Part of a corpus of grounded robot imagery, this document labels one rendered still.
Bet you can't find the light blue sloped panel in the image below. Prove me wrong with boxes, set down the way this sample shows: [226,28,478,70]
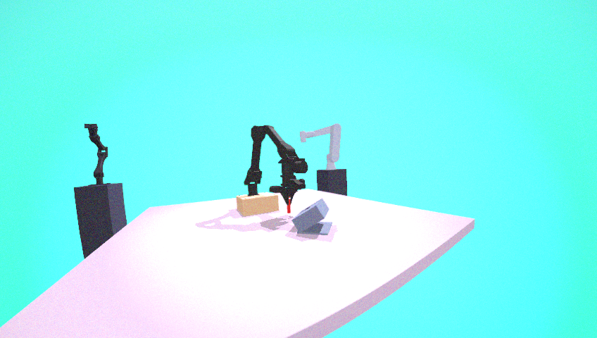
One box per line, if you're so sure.
[291,199,332,235]

